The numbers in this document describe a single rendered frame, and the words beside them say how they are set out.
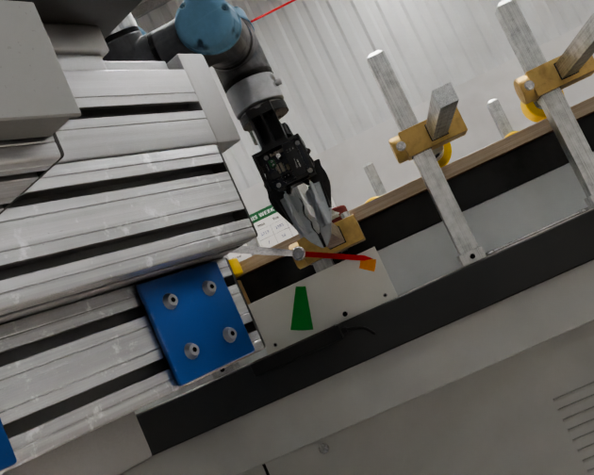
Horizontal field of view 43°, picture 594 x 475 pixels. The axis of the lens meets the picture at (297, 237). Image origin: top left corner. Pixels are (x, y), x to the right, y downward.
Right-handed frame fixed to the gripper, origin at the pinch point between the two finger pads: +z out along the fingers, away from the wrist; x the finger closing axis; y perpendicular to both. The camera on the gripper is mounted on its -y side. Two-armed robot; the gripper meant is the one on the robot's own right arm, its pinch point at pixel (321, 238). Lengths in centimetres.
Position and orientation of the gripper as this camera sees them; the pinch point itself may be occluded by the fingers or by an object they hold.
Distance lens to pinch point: 106.9
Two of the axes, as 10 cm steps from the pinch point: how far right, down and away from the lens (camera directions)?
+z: 4.1, 9.1, -1.0
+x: 9.0, -4.2, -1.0
